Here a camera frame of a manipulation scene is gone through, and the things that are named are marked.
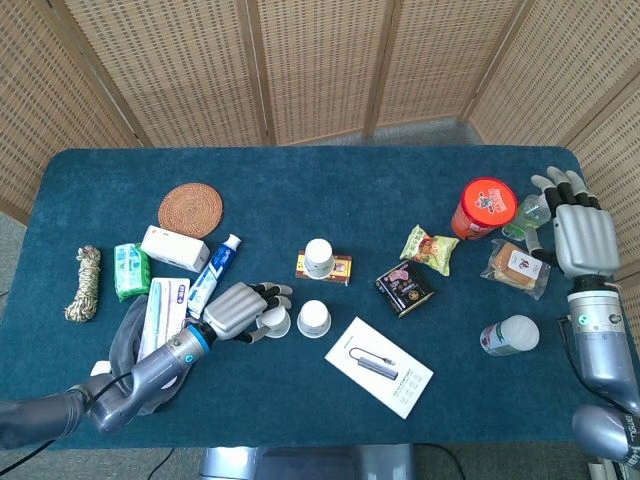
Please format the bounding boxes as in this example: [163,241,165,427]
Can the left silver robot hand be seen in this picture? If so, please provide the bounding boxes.
[201,280,296,346]

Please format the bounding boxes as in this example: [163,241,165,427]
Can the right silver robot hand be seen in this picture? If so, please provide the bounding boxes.
[526,166,622,281]

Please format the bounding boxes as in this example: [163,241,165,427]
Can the white floral paper cup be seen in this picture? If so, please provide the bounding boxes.
[296,299,332,339]
[255,304,292,339]
[303,238,335,280]

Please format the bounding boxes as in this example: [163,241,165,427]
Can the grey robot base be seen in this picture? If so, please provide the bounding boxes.
[198,443,417,480]

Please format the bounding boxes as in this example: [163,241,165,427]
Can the blue white toothpaste tube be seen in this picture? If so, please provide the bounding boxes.
[187,233,244,320]

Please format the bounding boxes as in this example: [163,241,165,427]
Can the green plastic water bottle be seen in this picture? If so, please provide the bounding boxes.
[501,193,554,243]

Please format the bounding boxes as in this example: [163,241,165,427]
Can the pink blue toothbrush pack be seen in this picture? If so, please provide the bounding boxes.
[137,277,192,362]

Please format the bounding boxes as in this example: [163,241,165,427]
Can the packaged bread slice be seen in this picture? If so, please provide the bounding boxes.
[480,238,555,301]

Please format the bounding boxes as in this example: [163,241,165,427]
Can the white stapler box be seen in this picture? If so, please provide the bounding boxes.
[140,224,211,274]

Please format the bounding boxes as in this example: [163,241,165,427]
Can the red instant noodle tub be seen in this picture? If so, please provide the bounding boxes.
[451,177,519,241]

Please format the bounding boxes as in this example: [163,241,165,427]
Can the green wet wipes pack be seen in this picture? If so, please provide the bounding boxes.
[113,242,152,303]

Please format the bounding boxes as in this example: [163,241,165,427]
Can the round woven rattan coaster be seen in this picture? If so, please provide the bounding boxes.
[157,182,224,240]

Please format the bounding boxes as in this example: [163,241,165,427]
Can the grey cloth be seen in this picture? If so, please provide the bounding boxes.
[89,294,200,416]

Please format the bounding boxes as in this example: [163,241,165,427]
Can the small yellow red box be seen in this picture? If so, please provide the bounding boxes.
[295,251,353,287]

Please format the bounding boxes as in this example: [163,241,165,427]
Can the white lidded jar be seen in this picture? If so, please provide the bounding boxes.
[480,314,541,357]

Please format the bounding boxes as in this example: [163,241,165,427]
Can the blue table cloth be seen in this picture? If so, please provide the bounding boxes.
[0,146,639,451]

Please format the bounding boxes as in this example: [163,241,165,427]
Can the green snack packet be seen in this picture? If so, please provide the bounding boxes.
[398,224,460,277]

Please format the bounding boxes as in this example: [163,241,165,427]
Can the white USB hub box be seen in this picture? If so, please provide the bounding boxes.
[323,315,434,420]

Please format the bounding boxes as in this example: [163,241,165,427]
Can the black glossy packet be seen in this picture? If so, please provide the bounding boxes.
[374,260,435,319]

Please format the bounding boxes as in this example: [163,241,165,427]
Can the woven bamboo folding screen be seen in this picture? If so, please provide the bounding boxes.
[0,0,640,281]

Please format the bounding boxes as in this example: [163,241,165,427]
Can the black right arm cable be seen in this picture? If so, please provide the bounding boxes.
[556,314,640,419]

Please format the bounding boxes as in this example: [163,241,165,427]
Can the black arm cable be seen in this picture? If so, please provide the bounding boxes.
[0,369,139,469]
[556,314,640,419]

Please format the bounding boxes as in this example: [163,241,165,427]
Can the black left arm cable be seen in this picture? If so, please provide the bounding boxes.
[0,369,139,469]

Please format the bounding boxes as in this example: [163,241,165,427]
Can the coiled rope bundle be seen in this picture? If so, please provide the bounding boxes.
[64,244,102,323]

